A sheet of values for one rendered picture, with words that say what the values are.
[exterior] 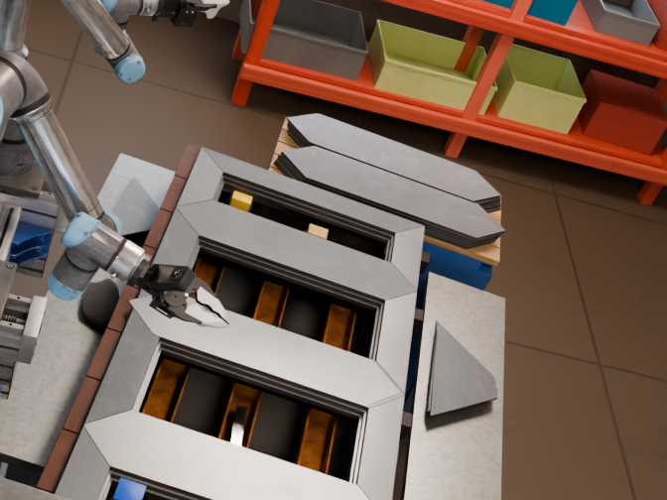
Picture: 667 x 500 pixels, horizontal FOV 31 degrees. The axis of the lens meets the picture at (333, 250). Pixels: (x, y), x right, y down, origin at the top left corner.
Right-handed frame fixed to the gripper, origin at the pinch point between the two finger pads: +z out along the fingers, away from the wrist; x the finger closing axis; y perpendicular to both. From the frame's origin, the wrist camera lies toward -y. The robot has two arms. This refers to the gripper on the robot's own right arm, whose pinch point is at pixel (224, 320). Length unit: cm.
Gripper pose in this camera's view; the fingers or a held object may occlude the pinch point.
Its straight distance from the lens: 235.3
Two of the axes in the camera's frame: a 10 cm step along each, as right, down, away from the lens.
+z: 8.2, 5.5, 1.5
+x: -4.5, 7.9, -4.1
